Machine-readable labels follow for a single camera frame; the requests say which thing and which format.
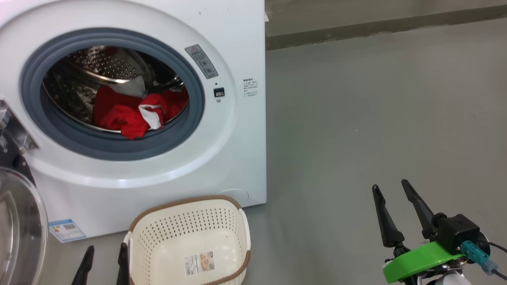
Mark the perforated steel washer drum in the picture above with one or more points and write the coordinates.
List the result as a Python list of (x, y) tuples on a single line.
[(99, 63)]

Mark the printed label sticker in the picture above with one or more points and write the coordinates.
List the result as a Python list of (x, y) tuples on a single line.
[(200, 263)]

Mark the black glass washer door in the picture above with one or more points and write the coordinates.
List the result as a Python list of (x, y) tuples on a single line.
[(23, 221)]

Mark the red and white garment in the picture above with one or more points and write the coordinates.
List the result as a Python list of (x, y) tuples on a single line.
[(119, 114)]

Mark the grey warning label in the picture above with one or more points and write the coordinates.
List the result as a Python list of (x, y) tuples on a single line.
[(202, 61)]

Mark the round white filter cover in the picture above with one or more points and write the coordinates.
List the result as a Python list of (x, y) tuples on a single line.
[(239, 194)]

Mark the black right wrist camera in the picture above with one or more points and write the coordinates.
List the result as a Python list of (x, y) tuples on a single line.
[(455, 233)]

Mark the black door latch socket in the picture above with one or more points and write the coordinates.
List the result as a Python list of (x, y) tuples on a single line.
[(219, 92)]

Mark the white front-load washing machine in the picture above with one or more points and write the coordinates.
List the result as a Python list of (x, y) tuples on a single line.
[(237, 158)]

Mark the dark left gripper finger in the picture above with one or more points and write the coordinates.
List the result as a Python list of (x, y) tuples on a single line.
[(123, 265), (85, 269)]

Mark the blue energy label sticker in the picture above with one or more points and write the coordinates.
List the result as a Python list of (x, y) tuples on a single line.
[(67, 230)]

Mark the metal door hinge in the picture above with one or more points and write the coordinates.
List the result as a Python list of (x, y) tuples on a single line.
[(16, 130)]

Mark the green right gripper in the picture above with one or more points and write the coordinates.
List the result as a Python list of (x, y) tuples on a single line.
[(416, 263)]

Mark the cream perforated laundry basket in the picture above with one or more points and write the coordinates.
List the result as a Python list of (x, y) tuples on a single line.
[(158, 237)]

